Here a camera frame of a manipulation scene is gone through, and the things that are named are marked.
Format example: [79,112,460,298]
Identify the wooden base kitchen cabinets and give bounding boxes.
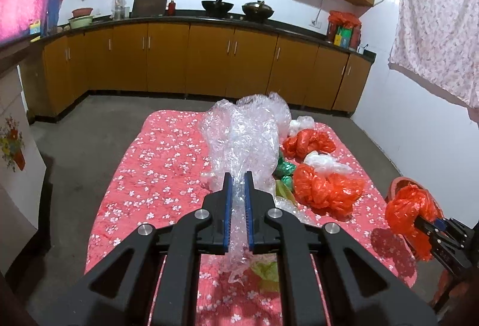
[41,22,373,117]

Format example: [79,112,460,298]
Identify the clear plastic wrap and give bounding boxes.
[275,197,319,225]

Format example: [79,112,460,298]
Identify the orange plastic bag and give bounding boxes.
[385,184,444,261]
[292,164,365,218]
[282,129,336,158]

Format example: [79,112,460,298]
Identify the glass jar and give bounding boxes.
[112,0,130,20]

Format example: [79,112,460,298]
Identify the black kitchen countertop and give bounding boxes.
[30,10,377,63]

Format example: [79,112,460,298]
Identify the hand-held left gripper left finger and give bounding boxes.
[28,172,234,326]

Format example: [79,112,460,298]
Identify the green plastic bag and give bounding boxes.
[273,157,300,186]

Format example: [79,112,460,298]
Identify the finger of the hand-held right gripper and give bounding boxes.
[427,234,463,271]
[413,214,448,237]

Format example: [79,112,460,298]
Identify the socket power cable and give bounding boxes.
[315,0,330,22]

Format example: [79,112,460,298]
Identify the clear bubble wrap sheet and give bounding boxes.
[202,91,292,285]

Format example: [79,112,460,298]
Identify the dark cutting board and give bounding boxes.
[130,0,169,18]

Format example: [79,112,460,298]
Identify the yellow-green plastic bag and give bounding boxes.
[275,180,298,205]
[251,260,281,293]

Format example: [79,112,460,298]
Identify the crumpled clear plastic bag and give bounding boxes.
[288,116,316,137]

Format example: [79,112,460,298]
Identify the black wok with handle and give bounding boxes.
[201,0,234,15]

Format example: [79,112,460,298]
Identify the pink floral hanging cloth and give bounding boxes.
[388,0,479,110]

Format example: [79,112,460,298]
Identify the white cabinet with flower sticker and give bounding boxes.
[0,68,47,267]

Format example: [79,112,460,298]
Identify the red plastic bin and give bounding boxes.
[385,176,453,267]

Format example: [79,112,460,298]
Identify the orange bag with groceries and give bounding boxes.
[327,10,363,50]

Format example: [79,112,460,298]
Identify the red floral tablecloth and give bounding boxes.
[84,110,418,326]

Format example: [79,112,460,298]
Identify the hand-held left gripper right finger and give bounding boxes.
[244,171,439,326]

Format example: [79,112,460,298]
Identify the black wok with lid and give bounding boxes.
[241,0,275,20]

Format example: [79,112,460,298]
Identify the white plastic bag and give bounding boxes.
[304,152,352,175]

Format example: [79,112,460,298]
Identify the green box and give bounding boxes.
[335,27,352,48]

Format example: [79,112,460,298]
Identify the green basin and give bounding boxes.
[68,15,94,29]

